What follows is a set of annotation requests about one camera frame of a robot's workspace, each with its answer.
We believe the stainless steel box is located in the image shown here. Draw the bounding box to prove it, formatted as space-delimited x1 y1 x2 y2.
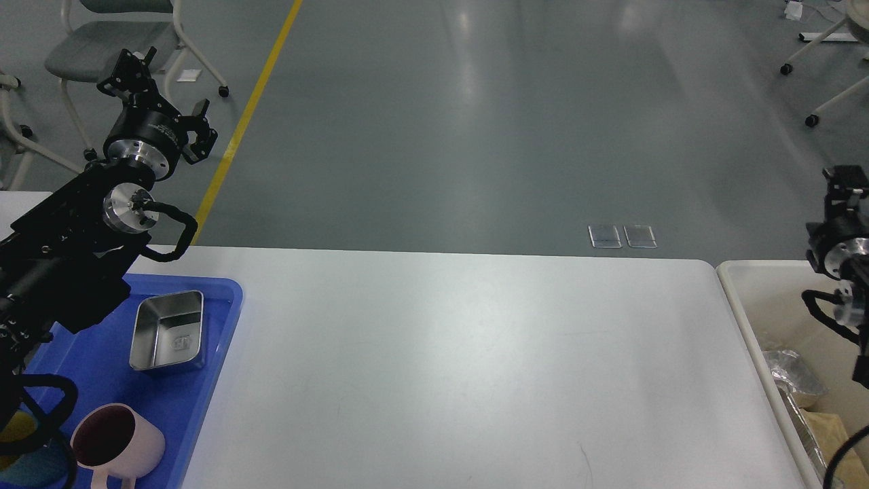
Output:
128 290 207 376

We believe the clear floor plate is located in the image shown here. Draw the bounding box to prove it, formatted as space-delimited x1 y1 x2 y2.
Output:
587 225 622 249
622 225 658 249

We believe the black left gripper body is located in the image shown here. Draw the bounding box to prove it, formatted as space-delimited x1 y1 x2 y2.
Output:
103 106 189 181

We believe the white side table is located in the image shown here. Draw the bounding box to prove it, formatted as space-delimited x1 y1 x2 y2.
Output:
0 191 52 240

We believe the blue plastic tray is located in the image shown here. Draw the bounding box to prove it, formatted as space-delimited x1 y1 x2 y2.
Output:
26 274 243 488

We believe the clear floor plate left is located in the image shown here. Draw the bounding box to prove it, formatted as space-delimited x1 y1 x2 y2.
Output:
587 225 622 249

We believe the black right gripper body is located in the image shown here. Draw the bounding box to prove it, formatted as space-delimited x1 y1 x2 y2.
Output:
806 217 868 280

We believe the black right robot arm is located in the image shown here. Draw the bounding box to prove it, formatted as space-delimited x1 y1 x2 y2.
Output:
801 165 868 387

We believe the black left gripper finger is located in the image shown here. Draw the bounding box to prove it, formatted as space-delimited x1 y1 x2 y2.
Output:
178 99 218 165
96 46 174 115

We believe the pink mug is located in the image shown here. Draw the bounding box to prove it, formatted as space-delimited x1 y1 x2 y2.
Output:
71 403 166 488

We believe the aluminium foil tray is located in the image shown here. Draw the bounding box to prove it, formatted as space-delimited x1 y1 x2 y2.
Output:
762 350 828 476

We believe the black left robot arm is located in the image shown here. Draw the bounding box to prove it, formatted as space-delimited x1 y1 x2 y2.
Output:
1 47 218 488

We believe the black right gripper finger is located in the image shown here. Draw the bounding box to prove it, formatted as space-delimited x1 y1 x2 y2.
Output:
822 165 868 221

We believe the grey office chair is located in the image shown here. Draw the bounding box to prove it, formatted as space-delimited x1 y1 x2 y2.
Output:
44 1 229 162

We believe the blue and yellow cup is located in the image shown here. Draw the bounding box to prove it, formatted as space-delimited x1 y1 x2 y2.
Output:
1 410 69 488

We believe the white chair frame left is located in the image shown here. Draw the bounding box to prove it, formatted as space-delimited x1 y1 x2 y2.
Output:
1 72 84 191

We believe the white plastic bin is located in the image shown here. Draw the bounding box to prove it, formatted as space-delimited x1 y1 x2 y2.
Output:
717 260 868 488

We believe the brown paper in bin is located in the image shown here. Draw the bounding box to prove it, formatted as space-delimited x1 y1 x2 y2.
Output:
800 409 868 488

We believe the white chair base right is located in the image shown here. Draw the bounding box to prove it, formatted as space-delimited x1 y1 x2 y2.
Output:
779 0 869 128

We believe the clear floor plate right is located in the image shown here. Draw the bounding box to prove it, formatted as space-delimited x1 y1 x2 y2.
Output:
622 225 658 249

